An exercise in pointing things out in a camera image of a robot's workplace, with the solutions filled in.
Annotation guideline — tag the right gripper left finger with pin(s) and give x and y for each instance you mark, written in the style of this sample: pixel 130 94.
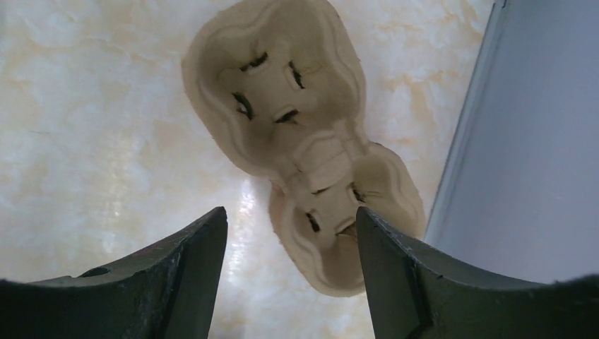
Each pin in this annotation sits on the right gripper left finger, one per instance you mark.
pixel 164 290

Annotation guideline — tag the brown pulp cup carrier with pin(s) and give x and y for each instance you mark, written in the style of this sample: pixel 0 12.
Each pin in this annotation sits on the brown pulp cup carrier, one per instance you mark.
pixel 280 88

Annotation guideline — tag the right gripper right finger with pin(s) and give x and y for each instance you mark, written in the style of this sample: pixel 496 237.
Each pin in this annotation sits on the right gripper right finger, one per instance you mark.
pixel 417 291

